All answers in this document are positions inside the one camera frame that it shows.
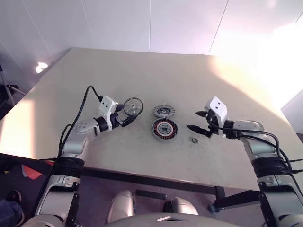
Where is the blue jeans leg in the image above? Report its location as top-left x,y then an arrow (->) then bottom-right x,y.
0,199 -> 25,227

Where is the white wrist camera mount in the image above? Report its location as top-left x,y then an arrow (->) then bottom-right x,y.
204,96 -> 228,137
98,95 -> 119,132

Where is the red flat sheet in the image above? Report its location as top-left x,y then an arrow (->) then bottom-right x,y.
20,160 -> 55,181

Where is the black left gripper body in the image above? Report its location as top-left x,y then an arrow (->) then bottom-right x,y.
110,112 -> 126,130

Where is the black caster wheel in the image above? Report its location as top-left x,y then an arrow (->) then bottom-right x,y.
208,203 -> 224,214

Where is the silver robot torso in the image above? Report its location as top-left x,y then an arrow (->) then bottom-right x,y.
23,212 -> 240,227

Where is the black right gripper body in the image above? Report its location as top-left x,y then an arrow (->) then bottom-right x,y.
205,109 -> 224,137

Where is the black table frame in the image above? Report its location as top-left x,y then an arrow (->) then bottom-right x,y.
0,152 -> 262,212

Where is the black tripod stand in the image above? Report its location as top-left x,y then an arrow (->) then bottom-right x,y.
0,63 -> 26,106

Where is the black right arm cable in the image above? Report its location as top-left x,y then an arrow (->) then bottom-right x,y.
212,126 -> 303,190

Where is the black flat metal bar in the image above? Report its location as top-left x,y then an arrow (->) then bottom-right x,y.
135,189 -> 167,201

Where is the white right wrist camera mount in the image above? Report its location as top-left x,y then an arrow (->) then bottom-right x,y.
204,96 -> 228,137

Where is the motor stator with copper windings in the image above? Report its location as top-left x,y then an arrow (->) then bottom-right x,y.
151,117 -> 178,140

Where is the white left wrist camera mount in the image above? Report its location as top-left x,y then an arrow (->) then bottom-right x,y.
98,95 -> 119,132

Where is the round silver disc part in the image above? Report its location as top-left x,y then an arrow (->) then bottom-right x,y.
123,96 -> 143,117

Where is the black shoe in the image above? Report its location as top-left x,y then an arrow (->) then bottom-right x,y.
5,189 -> 23,204

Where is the silver rounded robot knee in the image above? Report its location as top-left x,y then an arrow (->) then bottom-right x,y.
106,190 -> 136,223
164,197 -> 200,216

